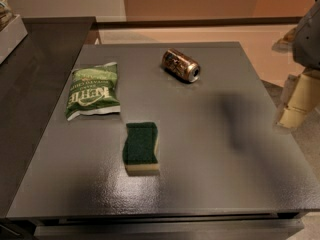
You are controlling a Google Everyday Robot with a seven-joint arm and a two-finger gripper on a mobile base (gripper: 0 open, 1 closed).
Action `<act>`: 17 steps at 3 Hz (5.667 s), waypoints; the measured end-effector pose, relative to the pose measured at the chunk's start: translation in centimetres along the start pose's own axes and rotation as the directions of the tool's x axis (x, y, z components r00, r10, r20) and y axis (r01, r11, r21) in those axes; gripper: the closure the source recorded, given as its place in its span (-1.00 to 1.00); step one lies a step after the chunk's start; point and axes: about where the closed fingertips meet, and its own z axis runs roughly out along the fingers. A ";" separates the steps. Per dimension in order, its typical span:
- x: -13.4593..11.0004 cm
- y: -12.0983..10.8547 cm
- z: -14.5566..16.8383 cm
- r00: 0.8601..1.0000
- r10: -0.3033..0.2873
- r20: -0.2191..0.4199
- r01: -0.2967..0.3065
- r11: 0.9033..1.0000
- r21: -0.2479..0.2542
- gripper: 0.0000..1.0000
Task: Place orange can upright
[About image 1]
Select orange soda can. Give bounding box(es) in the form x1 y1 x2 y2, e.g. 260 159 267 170
162 48 201 83

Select green and yellow sponge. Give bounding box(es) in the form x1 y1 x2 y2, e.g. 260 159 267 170
122 122 160 176

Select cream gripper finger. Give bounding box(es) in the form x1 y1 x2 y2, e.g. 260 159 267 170
274 68 320 130
273 27 297 50

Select white box at left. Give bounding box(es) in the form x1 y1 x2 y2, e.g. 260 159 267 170
0 15 28 64

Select green chip bag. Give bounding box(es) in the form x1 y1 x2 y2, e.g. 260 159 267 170
65 62 120 121

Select dark side table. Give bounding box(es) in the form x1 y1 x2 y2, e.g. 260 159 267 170
0 17 95 219

